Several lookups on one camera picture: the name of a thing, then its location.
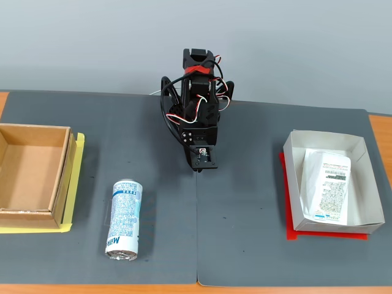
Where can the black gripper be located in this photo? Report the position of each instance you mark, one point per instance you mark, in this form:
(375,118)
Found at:
(203,136)

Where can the white blue printed can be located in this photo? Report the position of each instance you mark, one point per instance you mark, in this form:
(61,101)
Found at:
(124,214)

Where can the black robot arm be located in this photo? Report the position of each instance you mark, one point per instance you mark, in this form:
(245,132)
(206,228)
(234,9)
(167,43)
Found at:
(198,56)

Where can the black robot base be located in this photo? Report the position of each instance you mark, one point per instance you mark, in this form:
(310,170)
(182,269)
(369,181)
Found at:
(171,105)

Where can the white cardboard box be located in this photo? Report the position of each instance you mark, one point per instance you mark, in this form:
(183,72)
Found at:
(295,183)

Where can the brown cardboard box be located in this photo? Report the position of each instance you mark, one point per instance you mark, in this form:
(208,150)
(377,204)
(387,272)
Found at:
(30,174)

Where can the grey mat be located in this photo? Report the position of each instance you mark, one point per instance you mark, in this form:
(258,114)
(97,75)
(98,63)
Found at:
(251,183)
(122,137)

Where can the red tape band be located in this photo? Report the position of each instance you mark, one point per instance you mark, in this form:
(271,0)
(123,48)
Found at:
(199,70)

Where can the yellow paper sheet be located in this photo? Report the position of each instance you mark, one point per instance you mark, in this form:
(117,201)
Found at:
(78,171)

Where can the red paper sheet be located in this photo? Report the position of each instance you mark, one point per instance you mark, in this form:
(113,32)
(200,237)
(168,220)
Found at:
(306,236)

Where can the white printed packet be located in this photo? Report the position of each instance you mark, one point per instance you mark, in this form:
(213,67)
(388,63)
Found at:
(330,186)

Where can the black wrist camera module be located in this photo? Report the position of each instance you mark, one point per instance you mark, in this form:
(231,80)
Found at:
(203,157)

